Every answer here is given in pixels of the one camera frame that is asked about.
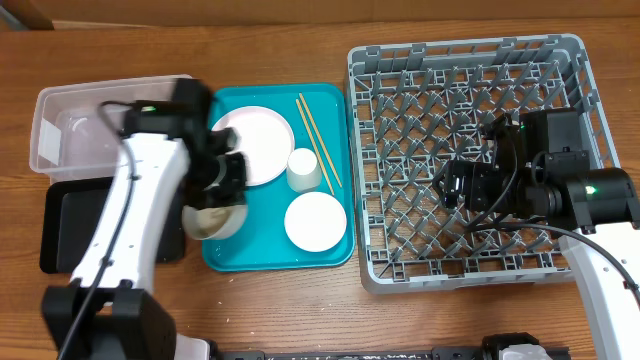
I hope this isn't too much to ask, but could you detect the pile of rice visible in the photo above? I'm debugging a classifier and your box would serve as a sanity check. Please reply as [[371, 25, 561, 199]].
[[193, 208, 232, 238]]

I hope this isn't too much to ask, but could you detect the teal plastic tray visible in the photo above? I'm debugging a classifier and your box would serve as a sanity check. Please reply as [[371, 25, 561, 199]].
[[202, 83, 355, 272]]

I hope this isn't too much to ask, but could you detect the grey bowl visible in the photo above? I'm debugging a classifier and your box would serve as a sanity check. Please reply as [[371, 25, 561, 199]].
[[182, 204, 248, 240]]

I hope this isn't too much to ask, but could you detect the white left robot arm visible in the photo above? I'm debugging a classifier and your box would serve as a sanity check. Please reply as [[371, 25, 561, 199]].
[[41, 78, 248, 359]]

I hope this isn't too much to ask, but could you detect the white paper cup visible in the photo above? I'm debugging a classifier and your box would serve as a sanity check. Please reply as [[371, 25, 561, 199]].
[[286, 148, 323, 193]]

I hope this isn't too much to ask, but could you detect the black tray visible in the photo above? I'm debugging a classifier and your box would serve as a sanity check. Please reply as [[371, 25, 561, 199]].
[[39, 177, 185, 274]]

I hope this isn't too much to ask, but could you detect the small white bowl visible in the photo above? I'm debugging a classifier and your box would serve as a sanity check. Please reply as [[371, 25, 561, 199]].
[[284, 192, 347, 253]]

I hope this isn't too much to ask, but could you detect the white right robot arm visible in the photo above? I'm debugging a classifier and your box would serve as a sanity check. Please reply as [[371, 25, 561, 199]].
[[432, 108, 639, 359]]

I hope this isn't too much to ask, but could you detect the clear plastic bin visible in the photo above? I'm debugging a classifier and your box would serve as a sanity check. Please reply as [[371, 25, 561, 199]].
[[29, 75, 178, 183]]

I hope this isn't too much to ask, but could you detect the wooden chopstick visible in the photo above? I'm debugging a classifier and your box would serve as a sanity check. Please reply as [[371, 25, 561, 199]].
[[295, 99, 335, 196], [299, 93, 343, 188]]

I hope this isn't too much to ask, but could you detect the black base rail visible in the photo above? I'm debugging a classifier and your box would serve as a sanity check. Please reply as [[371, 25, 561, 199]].
[[209, 331, 571, 360]]

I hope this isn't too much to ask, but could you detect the grey dishwasher rack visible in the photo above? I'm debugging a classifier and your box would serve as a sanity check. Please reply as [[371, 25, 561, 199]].
[[347, 34, 639, 294]]

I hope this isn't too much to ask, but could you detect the large white plate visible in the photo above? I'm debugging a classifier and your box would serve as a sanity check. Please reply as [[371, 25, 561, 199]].
[[212, 106, 295, 186]]

